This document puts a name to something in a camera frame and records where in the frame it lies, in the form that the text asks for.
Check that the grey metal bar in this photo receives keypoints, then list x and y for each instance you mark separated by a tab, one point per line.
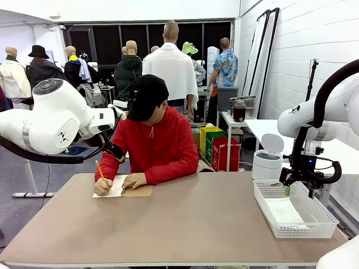
244	98

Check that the white paper sheet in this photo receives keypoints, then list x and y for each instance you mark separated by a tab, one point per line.
283	210

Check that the black framed white panel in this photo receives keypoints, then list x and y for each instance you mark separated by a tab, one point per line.
256	56
270	56

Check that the orange pencil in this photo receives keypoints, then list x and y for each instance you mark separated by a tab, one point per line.
99	169

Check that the mannequin draped in white cloth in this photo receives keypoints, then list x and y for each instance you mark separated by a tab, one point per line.
171	67

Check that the white desk leg base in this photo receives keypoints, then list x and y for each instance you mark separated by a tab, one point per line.
31	179

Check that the beige cloth bag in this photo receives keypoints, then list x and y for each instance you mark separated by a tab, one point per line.
203	166

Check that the mannequin in hawaiian shirt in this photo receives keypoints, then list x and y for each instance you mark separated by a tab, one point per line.
225	67

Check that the glass jar brown liquid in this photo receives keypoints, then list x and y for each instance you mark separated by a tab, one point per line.
239	112

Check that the person's left hand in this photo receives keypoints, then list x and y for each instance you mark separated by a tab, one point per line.
134	180

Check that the mannequin with yellow blue collar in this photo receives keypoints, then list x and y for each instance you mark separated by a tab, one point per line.
74	70

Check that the large white side table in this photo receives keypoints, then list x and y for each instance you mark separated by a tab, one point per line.
266	126

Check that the bare mannequin head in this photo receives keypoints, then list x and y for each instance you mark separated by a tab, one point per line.
124	51
154	49

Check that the white round trash bin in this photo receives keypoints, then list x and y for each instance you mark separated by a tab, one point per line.
265	165

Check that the white perforated plastic basket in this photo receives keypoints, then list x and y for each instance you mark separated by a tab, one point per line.
319	224

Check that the black baseball cap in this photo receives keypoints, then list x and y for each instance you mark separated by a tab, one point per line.
147	95

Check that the small white metal stand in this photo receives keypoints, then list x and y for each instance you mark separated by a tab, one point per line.
227	117

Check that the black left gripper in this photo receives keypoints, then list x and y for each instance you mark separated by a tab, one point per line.
115	150

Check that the mannequin in dark green puffer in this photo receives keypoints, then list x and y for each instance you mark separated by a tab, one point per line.
127	73

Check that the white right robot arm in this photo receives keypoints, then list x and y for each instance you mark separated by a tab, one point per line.
294	120

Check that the mannequin in cream jacket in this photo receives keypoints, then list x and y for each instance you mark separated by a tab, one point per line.
12	78

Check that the spiral notebook brown cover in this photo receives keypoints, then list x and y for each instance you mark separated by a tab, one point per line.
140	192

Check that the yellow shopping bag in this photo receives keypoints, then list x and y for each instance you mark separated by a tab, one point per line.
209	131

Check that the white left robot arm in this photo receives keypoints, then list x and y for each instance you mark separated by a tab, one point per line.
56	120

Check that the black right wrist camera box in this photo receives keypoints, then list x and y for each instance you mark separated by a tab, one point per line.
310	164

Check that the person's right forearm red sleeve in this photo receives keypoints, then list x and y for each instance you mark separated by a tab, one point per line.
108	168

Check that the green shopping bag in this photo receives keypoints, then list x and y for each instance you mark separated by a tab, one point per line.
216	140

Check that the white head-mounted camera box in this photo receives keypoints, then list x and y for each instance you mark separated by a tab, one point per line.
120	104

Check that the person's right hand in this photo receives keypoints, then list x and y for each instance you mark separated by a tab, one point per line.
102	187

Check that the person's blurred head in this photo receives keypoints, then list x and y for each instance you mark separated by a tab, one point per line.
158	113

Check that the person's left forearm red sleeve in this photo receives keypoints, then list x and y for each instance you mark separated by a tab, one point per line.
171	173

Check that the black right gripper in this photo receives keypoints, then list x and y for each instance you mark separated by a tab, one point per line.
317	180

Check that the mannequin with green hat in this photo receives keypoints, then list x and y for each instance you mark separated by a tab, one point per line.
189	49

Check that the person's red hoodie torso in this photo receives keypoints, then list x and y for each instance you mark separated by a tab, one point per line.
160	151

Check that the brown cardboard box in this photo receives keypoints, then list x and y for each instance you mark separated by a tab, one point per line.
195	140

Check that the mannequin with black hat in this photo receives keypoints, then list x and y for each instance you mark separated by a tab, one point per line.
42	70

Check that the black tripod stand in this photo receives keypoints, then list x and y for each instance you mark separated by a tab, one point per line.
312	78

